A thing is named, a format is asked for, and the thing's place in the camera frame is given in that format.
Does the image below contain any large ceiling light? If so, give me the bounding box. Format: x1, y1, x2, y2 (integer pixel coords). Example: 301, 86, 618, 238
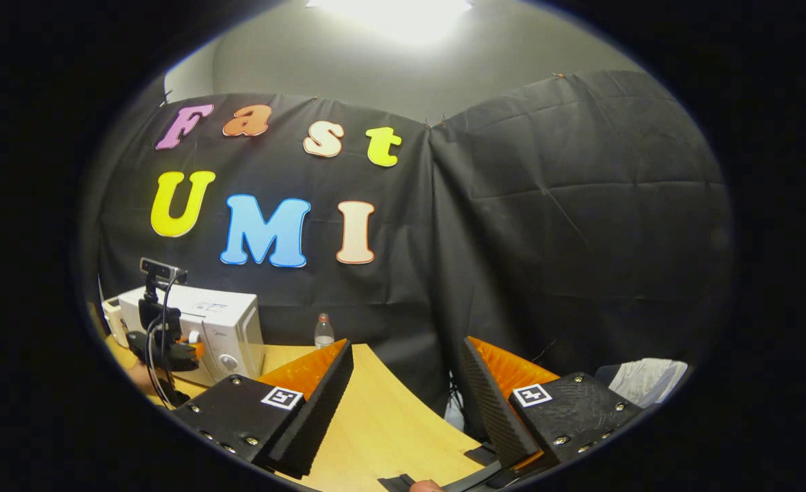
306, 0, 475, 47

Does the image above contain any black camera cable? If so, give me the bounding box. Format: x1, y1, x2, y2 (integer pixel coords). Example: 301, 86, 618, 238
143, 272, 179, 409

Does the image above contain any white toaster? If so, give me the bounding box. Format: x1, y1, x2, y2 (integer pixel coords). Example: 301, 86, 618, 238
101, 297, 130, 348

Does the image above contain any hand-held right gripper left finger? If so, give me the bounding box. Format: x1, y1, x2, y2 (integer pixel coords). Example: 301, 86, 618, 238
172, 340, 354, 478

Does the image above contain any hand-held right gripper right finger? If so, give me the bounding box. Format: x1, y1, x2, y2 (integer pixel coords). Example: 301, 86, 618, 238
459, 336, 643, 471

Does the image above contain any black backdrop cloth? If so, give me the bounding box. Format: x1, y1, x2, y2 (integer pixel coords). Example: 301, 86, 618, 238
81, 68, 735, 438

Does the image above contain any white microwave oven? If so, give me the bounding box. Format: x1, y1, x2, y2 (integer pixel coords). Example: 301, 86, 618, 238
118, 284, 265, 387

